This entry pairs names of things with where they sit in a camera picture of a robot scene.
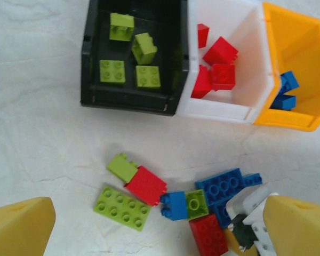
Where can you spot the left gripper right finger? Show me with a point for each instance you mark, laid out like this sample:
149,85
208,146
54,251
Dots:
301,232

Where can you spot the black plastic bin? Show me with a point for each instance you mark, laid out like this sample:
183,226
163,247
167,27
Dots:
133,101

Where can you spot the red lego brick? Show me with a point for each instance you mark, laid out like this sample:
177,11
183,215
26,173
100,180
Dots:
220,52
202,34
201,82
224,76
145,185
208,234

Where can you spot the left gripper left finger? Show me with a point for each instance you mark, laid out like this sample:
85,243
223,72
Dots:
18,229

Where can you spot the white plastic bin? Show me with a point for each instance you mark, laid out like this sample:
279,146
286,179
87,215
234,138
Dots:
218,110

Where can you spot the long blue lego brick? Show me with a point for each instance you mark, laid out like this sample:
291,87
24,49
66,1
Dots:
221,185

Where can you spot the orange plastic bin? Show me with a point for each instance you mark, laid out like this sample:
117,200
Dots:
296,40

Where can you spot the long green lego brick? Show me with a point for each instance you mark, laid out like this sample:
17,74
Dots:
120,208

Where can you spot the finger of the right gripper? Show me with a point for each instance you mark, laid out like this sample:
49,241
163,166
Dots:
240,233

